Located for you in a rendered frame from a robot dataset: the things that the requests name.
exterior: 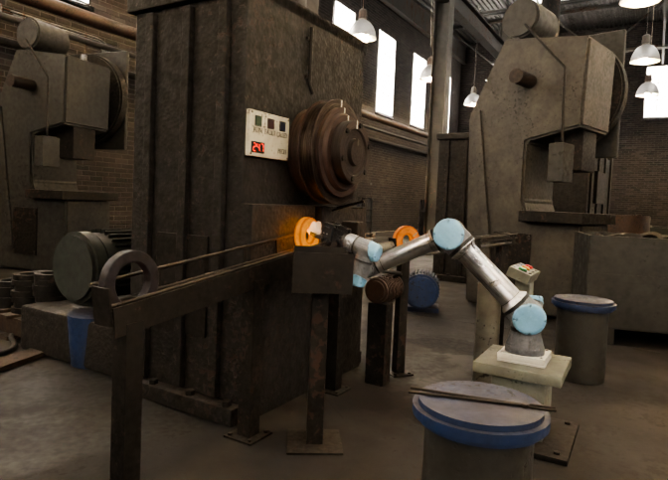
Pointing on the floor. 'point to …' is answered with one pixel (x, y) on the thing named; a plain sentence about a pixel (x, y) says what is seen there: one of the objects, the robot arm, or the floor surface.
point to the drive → (77, 297)
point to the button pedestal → (523, 278)
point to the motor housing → (380, 327)
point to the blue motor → (422, 291)
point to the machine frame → (229, 179)
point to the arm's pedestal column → (558, 450)
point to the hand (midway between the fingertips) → (307, 231)
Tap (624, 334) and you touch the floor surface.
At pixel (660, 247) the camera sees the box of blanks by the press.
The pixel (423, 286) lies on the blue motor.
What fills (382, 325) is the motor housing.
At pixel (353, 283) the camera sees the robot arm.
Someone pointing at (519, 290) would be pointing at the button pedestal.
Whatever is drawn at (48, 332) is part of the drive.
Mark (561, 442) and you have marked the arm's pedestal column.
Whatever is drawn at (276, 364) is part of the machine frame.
